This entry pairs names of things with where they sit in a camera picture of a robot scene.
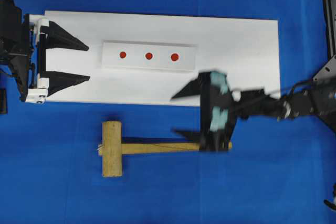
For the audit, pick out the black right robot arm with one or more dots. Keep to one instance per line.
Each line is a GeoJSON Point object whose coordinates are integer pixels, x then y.
{"type": "Point", "coordinates": [315, 96]}

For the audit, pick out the large white foam board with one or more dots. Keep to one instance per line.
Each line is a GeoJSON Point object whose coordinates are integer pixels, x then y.
{"type": "Point", "coordinates": [246, 50]}

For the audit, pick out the wooden mallet hammer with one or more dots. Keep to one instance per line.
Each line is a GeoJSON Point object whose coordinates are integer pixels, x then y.
{"type": "Point", "coordinates": [114, 146]}

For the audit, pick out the small white raised plate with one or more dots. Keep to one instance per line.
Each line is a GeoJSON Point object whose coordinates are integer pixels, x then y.
{"type": "Point", "coordinates": [139, 55]}

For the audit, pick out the black clip lower right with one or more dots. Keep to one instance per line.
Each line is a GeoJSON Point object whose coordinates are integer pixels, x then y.
{"type": "Point", "coordinates": [331, 204]}

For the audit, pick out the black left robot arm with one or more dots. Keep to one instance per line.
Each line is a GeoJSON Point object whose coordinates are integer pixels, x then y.
{"type": "Point", "coordinates": [13, 49]}

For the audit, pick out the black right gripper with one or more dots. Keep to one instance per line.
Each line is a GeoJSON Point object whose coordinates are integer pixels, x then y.
{"type": "Point", "coordinates": [218, 110]}

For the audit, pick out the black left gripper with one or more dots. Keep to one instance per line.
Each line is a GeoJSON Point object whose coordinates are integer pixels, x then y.
{"type": "Point", "coordinates": [40, 34]}

